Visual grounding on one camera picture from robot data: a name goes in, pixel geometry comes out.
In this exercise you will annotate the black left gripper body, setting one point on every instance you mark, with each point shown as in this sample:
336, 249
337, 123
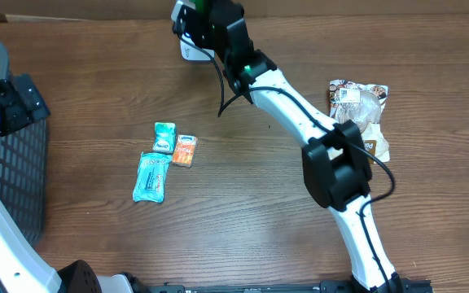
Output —
13, 111

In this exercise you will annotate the large teal wipes pack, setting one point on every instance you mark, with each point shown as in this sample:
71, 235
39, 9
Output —
152, 171

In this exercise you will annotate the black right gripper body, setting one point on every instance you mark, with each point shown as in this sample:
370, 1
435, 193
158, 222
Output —
211, 42

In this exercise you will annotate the grey plastic mesh basket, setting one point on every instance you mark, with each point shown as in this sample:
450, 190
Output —
23, 157

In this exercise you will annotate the white barcode scanner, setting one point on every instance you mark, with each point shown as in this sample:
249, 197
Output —
189, 53

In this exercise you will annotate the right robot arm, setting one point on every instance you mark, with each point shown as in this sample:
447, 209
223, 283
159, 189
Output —
336, 165

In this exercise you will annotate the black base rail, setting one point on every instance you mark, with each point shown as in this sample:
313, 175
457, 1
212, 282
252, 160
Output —
407, 286

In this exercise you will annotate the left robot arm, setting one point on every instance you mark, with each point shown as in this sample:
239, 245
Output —
23, 270

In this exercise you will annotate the small teal tissue pack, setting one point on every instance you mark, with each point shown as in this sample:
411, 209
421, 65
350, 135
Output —
165, 137

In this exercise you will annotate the beige paper bag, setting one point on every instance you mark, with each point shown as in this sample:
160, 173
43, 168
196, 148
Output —
363, 104

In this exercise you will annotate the orange tissue pack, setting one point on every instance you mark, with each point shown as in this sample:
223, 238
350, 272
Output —
184, 151

